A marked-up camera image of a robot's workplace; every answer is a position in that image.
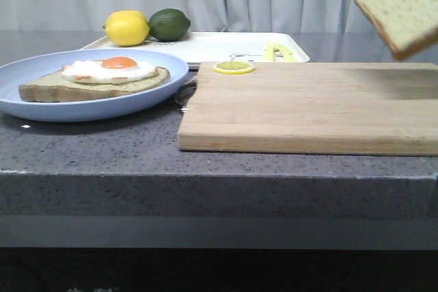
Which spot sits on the light blue plate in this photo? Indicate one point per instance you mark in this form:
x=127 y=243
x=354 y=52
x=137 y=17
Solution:
x=17 y=73

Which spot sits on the bread slice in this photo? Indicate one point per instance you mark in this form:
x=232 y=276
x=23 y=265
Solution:
x=406 y=26
x=54 y=88

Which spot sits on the white rectangular tray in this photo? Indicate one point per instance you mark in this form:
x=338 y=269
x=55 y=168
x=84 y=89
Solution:
x=197 y=47

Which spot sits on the lemon slice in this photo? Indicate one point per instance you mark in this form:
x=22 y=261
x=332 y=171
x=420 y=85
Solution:
x=233 y=67

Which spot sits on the yellow french fries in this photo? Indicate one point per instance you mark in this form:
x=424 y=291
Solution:
x=272 y=48

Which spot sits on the green lime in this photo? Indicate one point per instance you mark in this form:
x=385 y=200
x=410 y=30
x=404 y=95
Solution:
x=169 y=25

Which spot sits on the fried egg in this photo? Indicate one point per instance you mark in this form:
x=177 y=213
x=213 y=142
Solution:
x=114 y=70

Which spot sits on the yellow lemon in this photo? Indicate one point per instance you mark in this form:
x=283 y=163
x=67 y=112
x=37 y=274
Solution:
x=127 y=28

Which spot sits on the wooden cutting board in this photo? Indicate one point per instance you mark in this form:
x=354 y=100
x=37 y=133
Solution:
x=315 y=108

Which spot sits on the metal board handle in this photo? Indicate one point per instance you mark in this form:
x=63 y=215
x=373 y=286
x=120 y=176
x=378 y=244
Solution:
x=186 y=91

